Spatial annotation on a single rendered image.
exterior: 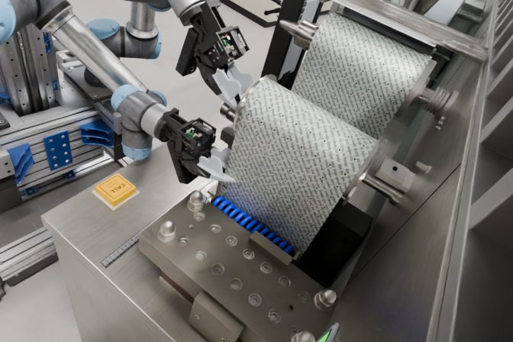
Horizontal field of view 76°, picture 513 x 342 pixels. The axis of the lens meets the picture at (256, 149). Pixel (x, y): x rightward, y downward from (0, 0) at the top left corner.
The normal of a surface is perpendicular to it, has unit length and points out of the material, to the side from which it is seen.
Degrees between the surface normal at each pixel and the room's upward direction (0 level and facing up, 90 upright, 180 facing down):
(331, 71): 92
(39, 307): 0
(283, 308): 0
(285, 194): 90
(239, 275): 0
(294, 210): 90
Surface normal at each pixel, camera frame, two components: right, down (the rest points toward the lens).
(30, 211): 0.25, -0.72
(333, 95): -0.55, 0.47
